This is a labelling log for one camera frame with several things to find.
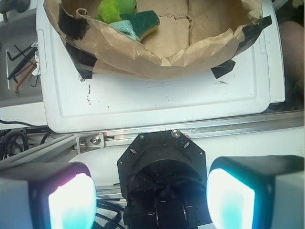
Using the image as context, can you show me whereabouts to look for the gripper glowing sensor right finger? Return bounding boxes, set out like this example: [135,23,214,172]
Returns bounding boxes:
[207,155,305,229]

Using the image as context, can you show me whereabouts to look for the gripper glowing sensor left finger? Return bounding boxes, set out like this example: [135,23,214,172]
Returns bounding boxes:
[0,162,97,229]

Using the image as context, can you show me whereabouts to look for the green and yellow sponge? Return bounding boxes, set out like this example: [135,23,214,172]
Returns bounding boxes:
[120,10,160,42]

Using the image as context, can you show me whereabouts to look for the white plastic bin lid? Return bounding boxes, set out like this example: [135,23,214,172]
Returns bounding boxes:
[37,0,285,133]

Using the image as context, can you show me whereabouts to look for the black hex key set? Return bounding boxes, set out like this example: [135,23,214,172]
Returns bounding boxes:
[6,45,38,84]

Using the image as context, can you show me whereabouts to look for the brown paper bag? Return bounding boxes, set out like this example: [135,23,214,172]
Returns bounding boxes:
[43,0,264,79]

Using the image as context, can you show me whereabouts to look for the grey tool tray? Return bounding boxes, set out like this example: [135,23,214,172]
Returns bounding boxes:
[0,9,42,108]

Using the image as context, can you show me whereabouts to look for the light teal cloth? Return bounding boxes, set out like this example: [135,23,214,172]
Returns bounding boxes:
[108,20,140,42]

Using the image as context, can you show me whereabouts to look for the green plush toy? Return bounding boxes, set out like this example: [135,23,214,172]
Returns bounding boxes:
[95,0,137,24]

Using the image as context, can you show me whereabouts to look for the aluminium extrusion rail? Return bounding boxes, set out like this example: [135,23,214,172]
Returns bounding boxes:
[1,110,305,163]

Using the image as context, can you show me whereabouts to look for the metal corner bracket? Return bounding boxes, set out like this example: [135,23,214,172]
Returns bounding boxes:
[76,133,105,154]

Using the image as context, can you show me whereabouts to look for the black cables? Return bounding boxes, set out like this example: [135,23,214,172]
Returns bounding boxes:
[0,119,52,161]

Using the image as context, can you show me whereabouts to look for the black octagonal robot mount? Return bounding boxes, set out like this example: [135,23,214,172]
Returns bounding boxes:
[117,130,211,229]

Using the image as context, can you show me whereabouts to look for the orange handled tool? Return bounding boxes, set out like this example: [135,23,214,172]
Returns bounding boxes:
[15,61,37,95]

